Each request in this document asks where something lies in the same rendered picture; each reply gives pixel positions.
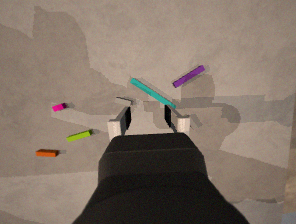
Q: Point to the lime green rod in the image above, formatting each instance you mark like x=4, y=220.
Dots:
x=79, y=135

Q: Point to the grey rod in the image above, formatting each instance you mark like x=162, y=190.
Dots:
x=123, y=101
x=192, y=124

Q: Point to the orange rod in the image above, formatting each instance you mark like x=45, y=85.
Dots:
x=48, y=153

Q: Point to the magenta rod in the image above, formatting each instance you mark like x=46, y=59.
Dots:
x=59, y=107

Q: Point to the turquoise rod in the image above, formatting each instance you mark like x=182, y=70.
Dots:
x=151, y=92

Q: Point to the purple rod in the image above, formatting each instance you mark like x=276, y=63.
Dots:
x=188, y=76

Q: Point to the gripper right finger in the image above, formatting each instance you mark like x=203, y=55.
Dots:
x=176, y=121

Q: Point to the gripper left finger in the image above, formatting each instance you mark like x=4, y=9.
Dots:
x=120, y=124

